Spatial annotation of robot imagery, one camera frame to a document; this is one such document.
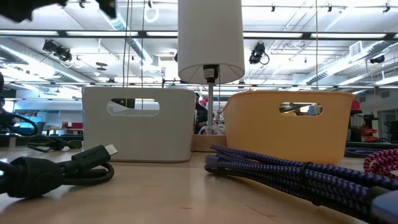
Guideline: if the small black ceiling fixture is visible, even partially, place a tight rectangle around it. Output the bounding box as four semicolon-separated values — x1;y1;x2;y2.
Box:
369;54;386;65

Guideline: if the black monitor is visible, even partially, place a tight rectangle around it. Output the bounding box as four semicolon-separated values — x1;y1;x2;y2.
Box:
384;120;398;144

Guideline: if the black USB cable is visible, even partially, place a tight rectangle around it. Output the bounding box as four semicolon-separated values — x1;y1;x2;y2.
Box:
26;134;83;153
0;144;118;200

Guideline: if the black ceiling camera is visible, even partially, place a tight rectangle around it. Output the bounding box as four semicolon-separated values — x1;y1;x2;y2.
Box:
248;42;271;66

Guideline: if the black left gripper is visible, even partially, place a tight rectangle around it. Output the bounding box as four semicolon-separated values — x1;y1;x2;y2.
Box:
95;0;118;19

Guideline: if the purple braided USB cable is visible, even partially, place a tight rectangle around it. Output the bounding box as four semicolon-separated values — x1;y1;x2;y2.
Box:
344;147;388;158
204;144;398;224

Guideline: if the yellow plastic bin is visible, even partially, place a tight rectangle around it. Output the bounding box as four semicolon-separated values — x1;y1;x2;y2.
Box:
222;90;356;165

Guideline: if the person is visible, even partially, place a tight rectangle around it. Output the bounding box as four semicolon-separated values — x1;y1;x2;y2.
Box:
193;91;209;135

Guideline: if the grey plastic bin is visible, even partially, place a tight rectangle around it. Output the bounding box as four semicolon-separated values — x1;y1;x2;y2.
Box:
81;86;197;164

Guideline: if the red and black machine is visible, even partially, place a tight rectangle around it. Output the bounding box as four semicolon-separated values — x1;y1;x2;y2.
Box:
350;99;381;143

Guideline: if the black hanging cable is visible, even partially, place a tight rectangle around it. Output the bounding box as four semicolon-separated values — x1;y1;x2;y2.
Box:
123;0;130;88
141;0;146;88

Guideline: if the white hanging ring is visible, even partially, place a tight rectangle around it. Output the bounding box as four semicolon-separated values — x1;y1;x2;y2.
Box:
143;5;160;24

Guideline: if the thin hanging cord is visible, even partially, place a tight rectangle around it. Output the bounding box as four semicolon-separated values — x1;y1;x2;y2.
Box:
315;0;319;91

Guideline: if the thick black cable loop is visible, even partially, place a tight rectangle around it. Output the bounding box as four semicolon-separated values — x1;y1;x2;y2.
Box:
0;112;39;137

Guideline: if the table lamp with white shade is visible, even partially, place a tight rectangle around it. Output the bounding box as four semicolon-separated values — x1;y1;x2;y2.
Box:
177;0;246;152

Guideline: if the red braided USB cable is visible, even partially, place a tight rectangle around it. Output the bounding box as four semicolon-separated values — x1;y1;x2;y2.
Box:
363;148;398;180

